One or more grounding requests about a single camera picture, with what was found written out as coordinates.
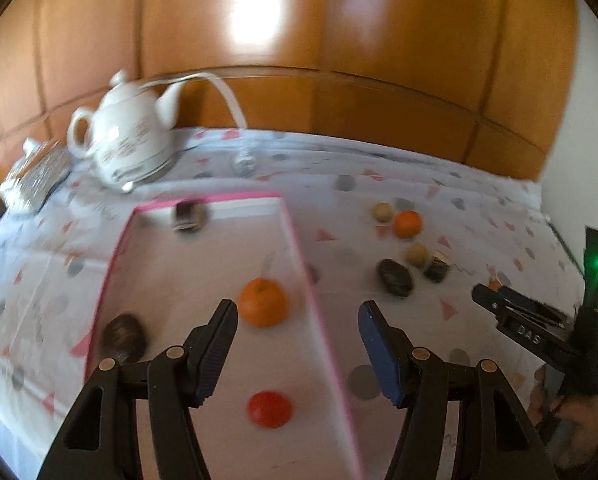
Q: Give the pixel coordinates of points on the pink-edged white tray box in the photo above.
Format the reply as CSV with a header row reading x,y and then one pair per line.
x,y
179,270

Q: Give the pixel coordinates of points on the white ceramic electric kettle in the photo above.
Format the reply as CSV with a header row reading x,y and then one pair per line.
x,y
129,135

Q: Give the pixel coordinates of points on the orange with stem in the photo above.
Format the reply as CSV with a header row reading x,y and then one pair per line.
x,y
263,304

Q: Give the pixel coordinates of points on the person's right hand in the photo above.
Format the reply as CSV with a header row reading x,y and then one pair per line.
x,y
579,420

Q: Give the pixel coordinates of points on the carrot piece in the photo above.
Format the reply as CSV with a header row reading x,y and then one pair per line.
x,y
494,284

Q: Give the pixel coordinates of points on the red cherry tomato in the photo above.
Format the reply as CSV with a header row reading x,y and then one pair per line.
x,y
270,409

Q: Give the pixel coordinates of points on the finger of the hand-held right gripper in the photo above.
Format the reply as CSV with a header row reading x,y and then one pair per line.
x,y
534,335
514,302

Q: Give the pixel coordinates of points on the dark water chestnut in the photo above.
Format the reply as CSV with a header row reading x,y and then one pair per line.
x,y
123,337
394,277

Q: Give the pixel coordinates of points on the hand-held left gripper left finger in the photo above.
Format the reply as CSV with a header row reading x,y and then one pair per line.
x,y
216,355

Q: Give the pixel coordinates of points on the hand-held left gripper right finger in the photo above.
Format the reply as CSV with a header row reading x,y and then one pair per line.
x,y
379,355

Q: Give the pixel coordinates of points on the silver patterned tissue box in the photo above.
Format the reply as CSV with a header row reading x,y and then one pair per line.
x,y
36,177

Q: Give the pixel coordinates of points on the tan longan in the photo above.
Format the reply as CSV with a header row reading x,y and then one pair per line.
x,y
382,211
416,254

